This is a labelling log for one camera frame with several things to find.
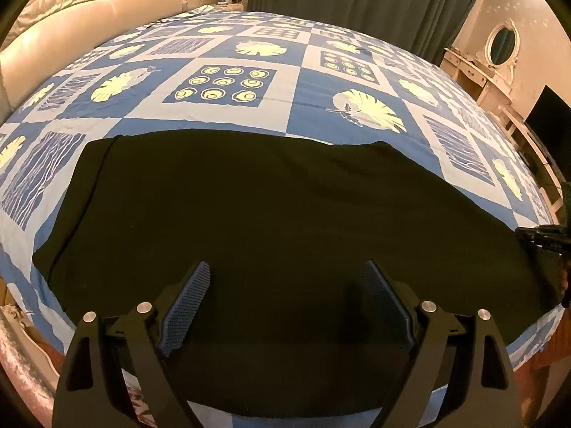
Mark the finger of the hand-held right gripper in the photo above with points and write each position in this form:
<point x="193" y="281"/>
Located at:
<point x="548" y="236"/>

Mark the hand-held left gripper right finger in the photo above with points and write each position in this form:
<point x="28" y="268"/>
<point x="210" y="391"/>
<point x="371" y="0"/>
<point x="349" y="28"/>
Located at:
<point x="383" y="303"/>

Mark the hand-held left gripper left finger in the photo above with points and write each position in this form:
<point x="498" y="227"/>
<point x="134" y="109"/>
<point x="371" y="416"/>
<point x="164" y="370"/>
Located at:
<point x="189" y="303"/>

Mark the black pants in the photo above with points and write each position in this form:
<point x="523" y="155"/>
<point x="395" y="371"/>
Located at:
<point x="267" y="209"/>

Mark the white television stand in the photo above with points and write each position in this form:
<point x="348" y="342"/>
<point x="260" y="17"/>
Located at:
<point x="531" y="142"/>

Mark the black television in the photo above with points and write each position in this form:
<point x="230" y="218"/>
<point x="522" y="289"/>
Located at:
<point x="551" y="109"/>

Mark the white dressing table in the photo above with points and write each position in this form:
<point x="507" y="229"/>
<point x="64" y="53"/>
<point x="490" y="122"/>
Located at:
<point x="473" y="73"/>

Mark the pink rug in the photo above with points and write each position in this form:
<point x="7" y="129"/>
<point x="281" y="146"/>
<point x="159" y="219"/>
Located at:
<point x="18" y="365"/>

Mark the oval white-framed mirror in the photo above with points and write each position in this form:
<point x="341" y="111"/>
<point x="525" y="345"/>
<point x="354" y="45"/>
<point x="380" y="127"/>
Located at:
<point x="503" y="42"/>

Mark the blue patterned bed sheet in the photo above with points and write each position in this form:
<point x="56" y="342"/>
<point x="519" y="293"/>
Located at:
<point x="312" y="93"/>

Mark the cream tufted headboard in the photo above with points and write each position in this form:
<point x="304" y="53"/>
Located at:
<point x="67" y="31"/>

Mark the wooden bed frame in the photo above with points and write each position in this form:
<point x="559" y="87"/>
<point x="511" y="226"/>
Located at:
<point x="539" y="365"/>

